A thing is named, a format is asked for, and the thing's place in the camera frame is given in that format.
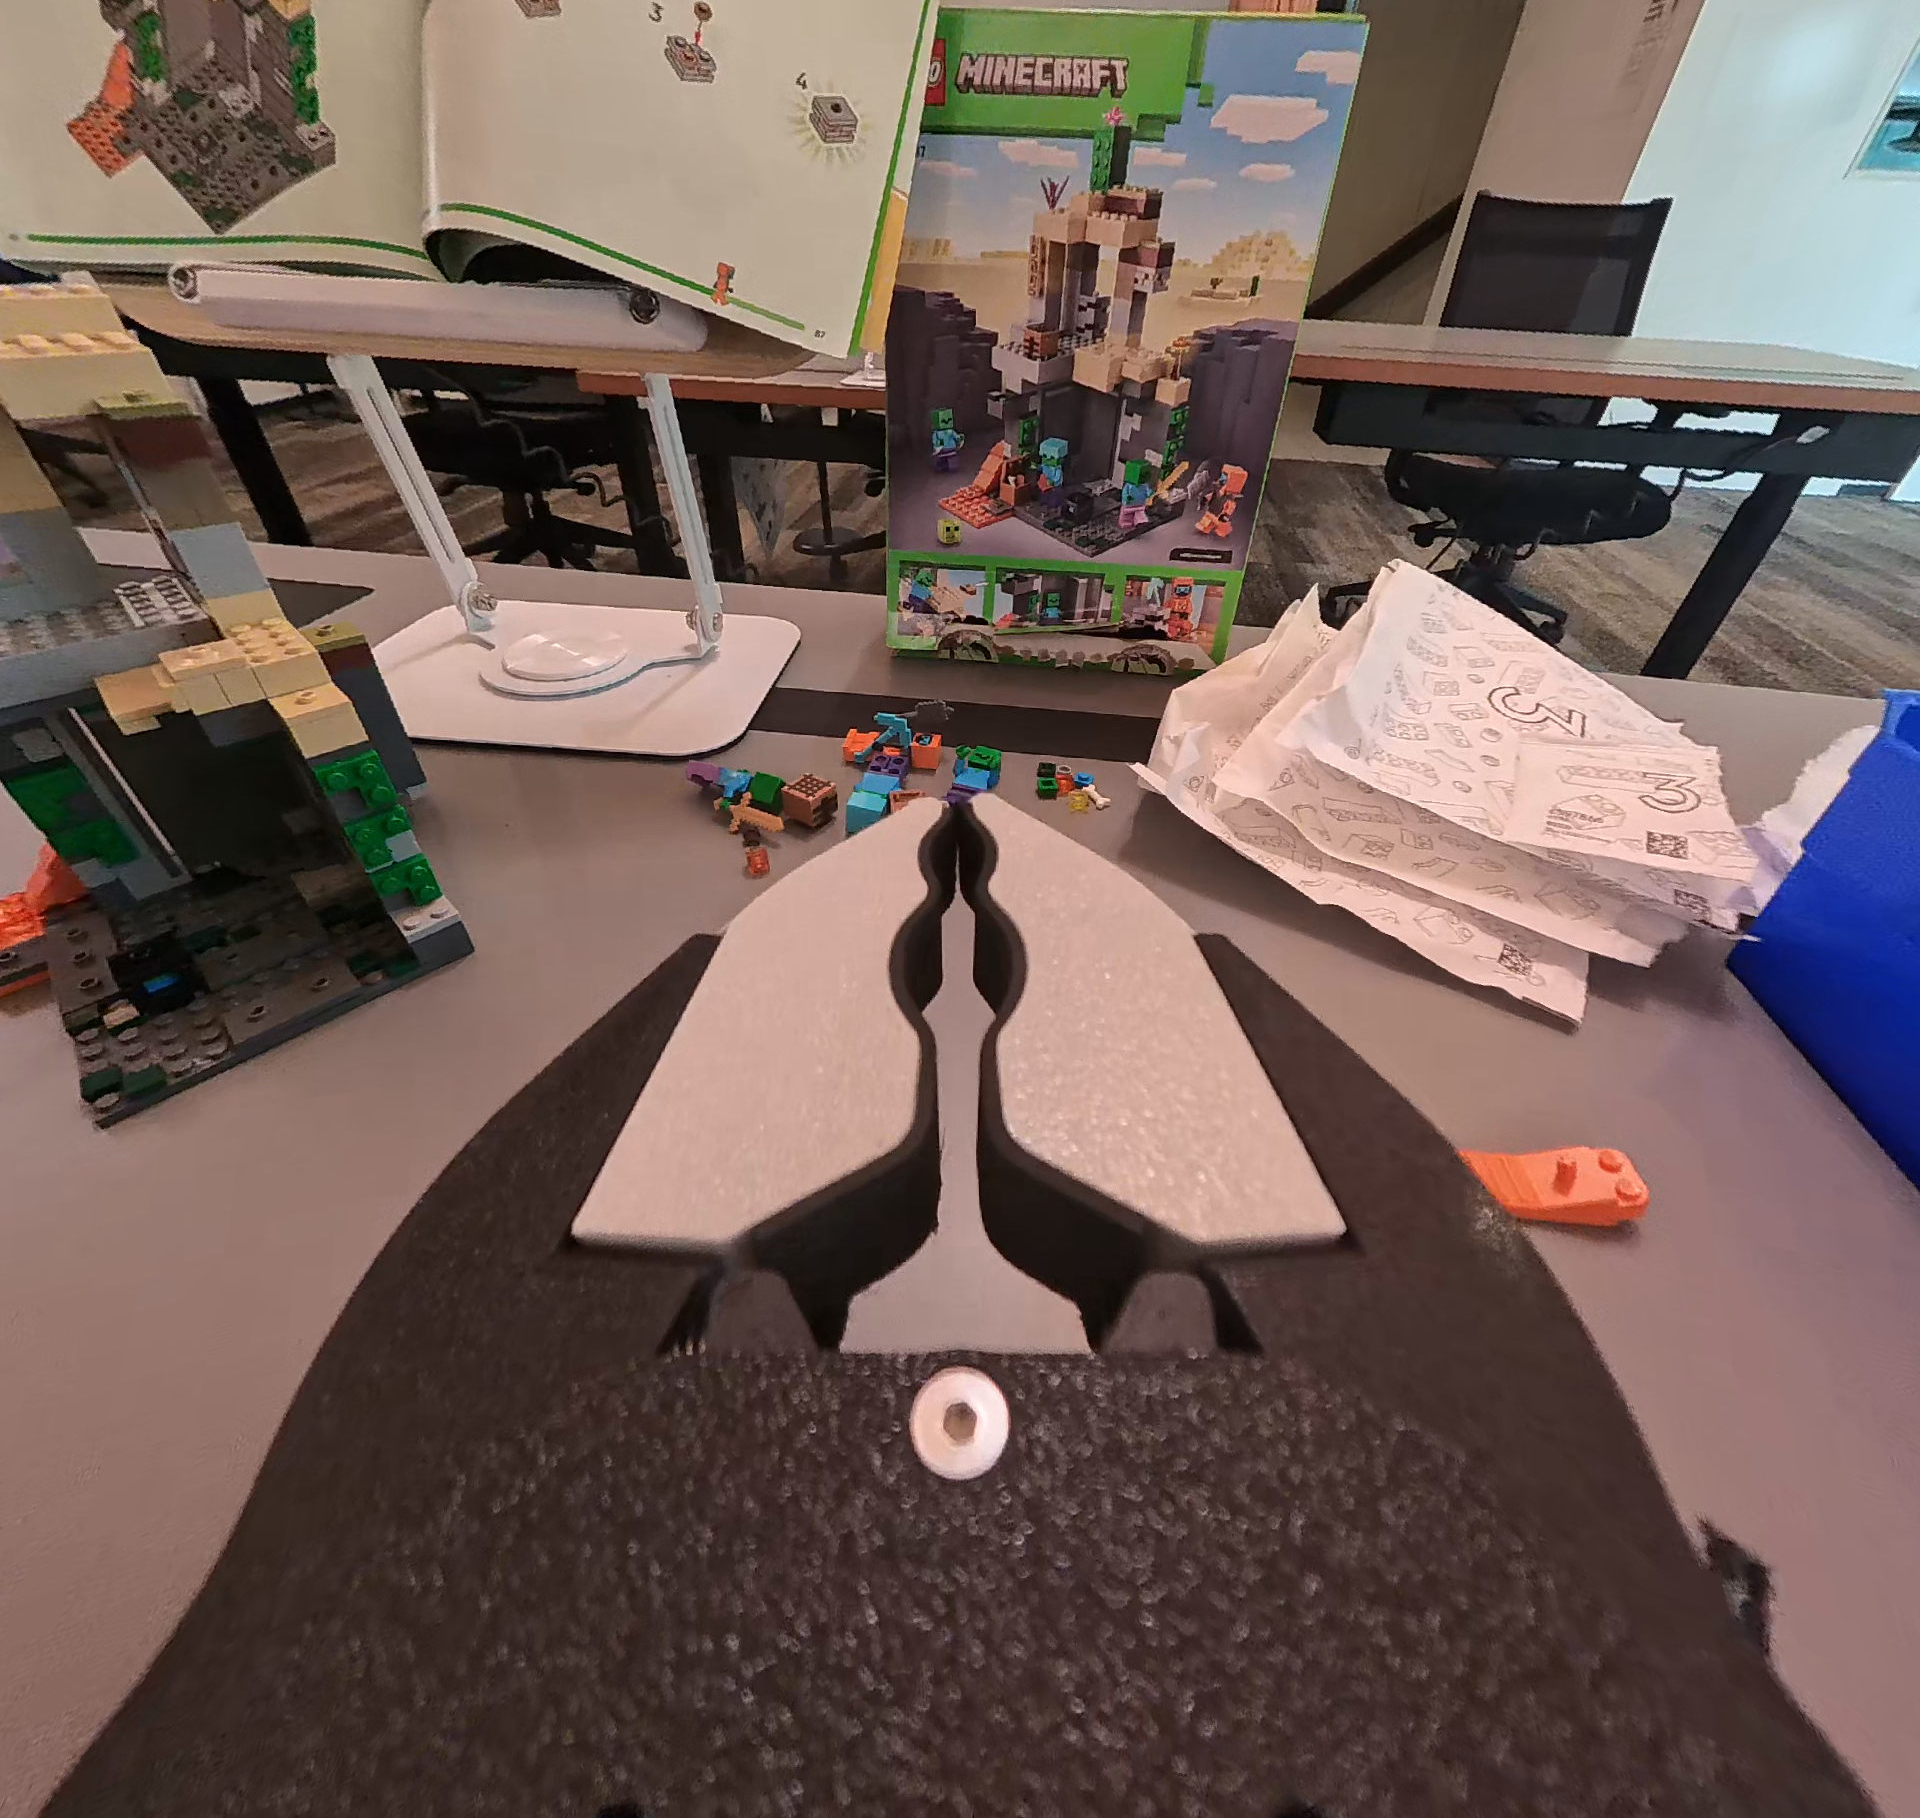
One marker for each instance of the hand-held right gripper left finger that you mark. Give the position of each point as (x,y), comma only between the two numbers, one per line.
(780,1082)

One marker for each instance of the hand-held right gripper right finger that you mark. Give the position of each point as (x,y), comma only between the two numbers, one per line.
(1155,1082)

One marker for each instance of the grey brick castle model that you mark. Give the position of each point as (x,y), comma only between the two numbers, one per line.
(224,858)

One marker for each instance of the instruction booklet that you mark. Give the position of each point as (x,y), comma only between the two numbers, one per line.
(601,122)

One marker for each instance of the tan brick plate assembly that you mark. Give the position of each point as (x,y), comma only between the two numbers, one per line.
(60,349)

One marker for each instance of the wooden desk with black legs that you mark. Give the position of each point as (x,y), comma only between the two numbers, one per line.
(718,382)
(1576,365)

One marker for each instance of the pile of colourful toy figures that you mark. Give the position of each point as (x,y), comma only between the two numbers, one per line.
(808,797)

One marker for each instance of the orange brick separator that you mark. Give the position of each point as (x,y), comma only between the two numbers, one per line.
(1544,1183)

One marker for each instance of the crumpled white paper bags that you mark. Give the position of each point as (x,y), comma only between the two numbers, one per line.
(1427,768)

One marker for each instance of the white book stand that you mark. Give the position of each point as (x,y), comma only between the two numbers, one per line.
(601,708)

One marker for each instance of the black office chair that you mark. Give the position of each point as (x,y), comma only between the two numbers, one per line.
(1559,271)
(526,470)

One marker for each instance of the blue plastic bin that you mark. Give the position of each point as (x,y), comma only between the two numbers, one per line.
(1847,918)

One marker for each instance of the clear acrylic stand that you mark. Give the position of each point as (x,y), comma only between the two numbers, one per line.
(866,368)

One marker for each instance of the green toy set box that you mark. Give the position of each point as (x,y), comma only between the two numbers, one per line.
(1125,349)

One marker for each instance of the framed wall picture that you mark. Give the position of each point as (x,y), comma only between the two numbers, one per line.
(1893,122)

